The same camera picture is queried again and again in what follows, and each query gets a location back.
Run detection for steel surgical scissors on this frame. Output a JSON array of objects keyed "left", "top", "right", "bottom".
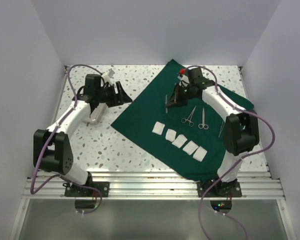
[{"left": 198, "top": 108, "right": 209, "bottom": 130}]

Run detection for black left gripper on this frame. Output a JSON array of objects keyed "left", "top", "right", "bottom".
[{"left": 96, "top": 81, "right": 132, "bottom": 108}]

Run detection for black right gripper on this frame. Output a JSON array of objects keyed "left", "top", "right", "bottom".
[{"left": 166, "top": 83, "right": 197, "bottom": 109}]

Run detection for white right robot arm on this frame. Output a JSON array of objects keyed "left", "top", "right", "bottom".
[{"left": 165, "top": 65, "right": 260, "bottom": 197}]

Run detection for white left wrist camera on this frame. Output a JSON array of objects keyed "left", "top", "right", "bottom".
[{"left": 101, "top": 68, "right": 115, "bottom": 86}]

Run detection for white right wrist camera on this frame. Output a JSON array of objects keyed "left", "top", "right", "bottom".
[{"left": 178, "top": 68, "right": 189, "bottom": 87}]

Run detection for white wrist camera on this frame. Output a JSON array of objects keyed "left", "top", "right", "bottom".
[
  {"left": 101, "top": 68, "right": 115, "bottom": 86},
  {"left": 178, "top": 68, "right": 189, "bottom": 87}
]

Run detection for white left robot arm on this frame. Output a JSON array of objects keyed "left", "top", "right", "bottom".
[{"left": 30, "top": 74, "right": 132, "bottom": 197}]

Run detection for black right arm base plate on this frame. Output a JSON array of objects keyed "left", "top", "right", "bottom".
[{"left": 196, "top": 179, "right": 243, "bottom": 198}]

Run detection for stainless steel instrument tray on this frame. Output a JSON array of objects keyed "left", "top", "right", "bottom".
[{"left": 83, "top": 103, "right": 108, "bottom": 125}]

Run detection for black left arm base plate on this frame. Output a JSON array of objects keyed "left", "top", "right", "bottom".
[{"left": 62, "top": 181, "right": 110, "bottom": 198}]

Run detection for steel hemostat forceps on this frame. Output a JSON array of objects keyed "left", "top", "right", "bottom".
[{"left": 181, "top": 105, "right": 197, "bottom": 127}]

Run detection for steel scalpel handle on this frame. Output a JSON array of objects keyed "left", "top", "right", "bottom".
[{"left": 164, "top": 94, "right": 168, "bottom": 114}]

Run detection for green surgical drape cloth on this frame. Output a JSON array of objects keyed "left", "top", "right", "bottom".
[{"left": 112, "top": 60, "right": 254, "bottom": 181}]

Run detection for white gauze pad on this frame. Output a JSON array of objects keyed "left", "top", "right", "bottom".
[
  {"left": 172, "top": 134, "right": 188, "bottom": 149},
  {"left": 182, "top": 141, "right": 199, "bottom": 156},
  {"left": 152, "top": 121, "right": 165, "bottom": 135},
  {"left": 165, "top": 129, "right": 177, "bottom": 142},
  {"left": 192, "top": 146, "right": 208, "bottom": 162}
]

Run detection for thin steel probe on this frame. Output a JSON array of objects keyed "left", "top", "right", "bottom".
[{"left": 218, "top": 121, "right": 225, "bottom": 138}]

